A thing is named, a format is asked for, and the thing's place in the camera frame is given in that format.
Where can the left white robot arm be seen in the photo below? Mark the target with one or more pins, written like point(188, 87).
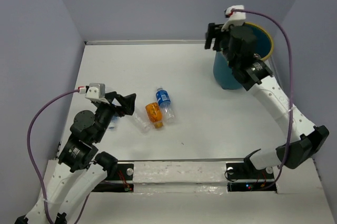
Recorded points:
point(80, 166)

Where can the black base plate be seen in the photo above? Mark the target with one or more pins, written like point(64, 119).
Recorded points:
point(120, 182)
point(239, 180)

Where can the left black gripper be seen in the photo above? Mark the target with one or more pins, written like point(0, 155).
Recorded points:
point(128, 103)

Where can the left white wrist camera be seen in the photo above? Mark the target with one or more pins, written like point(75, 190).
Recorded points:
point(95, 91)

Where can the blue label water bottle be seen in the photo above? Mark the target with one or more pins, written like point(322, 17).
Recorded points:
point(164, 102)

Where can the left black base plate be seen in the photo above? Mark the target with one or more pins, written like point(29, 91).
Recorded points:
point(120, 182)

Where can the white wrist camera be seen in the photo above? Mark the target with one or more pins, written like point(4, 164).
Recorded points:
point(233, 18)
point(95, 91)

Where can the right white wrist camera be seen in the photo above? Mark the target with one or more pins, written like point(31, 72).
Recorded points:
point(233, 18)

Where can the clear bottle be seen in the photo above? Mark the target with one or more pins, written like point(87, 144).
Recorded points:
point(141, 123)

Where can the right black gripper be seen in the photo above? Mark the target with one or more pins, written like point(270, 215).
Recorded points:
point(215, 29)

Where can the blue cap bottle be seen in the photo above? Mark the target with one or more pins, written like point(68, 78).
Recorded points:
point(113, 123)

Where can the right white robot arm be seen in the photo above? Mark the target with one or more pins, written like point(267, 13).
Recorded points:
point(303, 138)

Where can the blue bin yellow rim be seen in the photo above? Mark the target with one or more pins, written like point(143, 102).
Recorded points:
point(264, 48)

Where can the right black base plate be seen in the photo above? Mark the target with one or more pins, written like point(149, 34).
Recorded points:
point(239, 180)

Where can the short orange juice bottle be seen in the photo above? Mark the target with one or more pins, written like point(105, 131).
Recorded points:
point(154, 114)

